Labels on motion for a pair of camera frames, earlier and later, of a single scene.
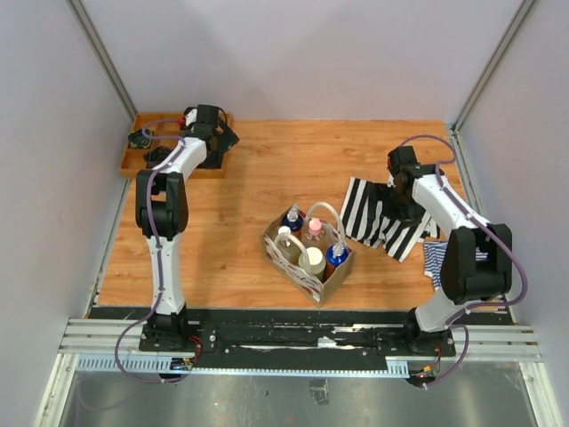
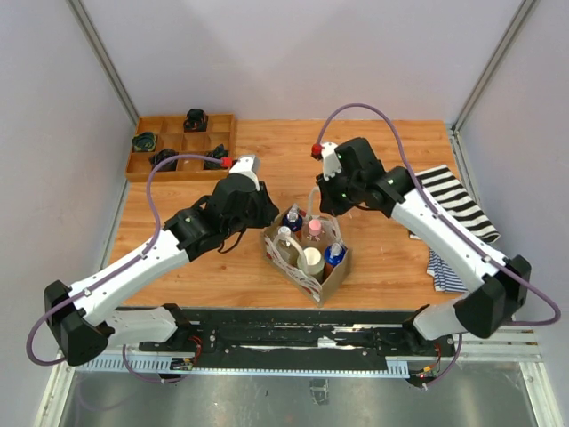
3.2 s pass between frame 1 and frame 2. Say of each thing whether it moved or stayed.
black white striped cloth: moved
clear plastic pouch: stayed
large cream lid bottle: stayed
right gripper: moved
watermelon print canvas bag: stayed
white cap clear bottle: stayed
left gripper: moved
